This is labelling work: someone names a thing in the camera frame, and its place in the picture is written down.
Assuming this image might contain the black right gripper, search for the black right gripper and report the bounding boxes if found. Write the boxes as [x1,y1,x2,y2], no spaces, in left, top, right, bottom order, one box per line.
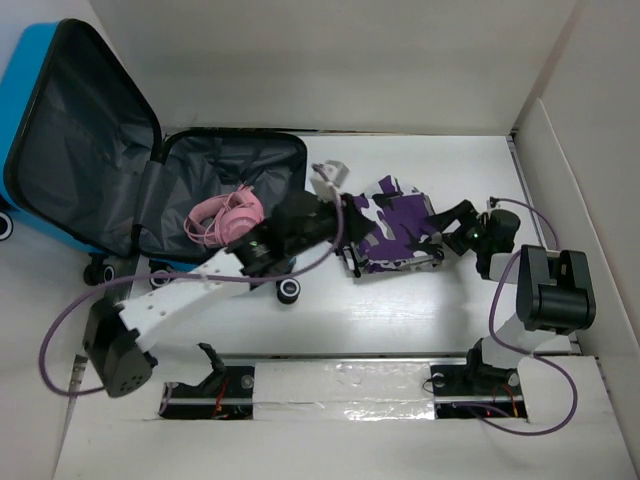
[423,199,490,255]

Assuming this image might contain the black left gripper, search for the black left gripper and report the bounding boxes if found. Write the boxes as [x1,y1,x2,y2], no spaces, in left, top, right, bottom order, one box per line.
[284,187,372,257]

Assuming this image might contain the purple camouflage cloth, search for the purple camouflage cloth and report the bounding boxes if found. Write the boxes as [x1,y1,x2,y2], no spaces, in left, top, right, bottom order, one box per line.
[342,175,444,278]

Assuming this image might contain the pink headphones with cable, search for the pink headphones with cable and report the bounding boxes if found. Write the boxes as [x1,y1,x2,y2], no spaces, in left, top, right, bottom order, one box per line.
[183,185,265,248]

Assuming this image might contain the blue child suitcase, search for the blue child suitcase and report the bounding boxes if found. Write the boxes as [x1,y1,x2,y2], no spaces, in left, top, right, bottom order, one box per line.
[1,19,307,288]

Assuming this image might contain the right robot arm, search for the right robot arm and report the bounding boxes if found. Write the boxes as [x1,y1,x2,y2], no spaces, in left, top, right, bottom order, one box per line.
[426,198,596,396]

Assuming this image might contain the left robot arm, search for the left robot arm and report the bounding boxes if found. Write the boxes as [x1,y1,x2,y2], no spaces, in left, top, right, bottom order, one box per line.
[83,191,375,398]

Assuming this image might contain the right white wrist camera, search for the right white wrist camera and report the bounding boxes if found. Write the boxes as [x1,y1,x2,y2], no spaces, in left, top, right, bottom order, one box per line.
[486,197,499,210]

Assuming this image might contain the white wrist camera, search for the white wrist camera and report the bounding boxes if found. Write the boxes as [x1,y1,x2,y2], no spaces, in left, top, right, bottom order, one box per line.
[486,197,499,210]
[310,160,350,201]

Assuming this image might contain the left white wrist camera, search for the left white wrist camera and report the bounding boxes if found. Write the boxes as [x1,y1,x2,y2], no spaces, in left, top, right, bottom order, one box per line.
[310,160,350,201]

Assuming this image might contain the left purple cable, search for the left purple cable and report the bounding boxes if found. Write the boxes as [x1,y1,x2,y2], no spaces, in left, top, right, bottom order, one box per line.
[38,164,346,397]

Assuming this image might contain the metal base rail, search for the metal base rail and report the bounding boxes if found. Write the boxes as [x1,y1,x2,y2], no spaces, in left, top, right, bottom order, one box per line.
[69,352,536,419]

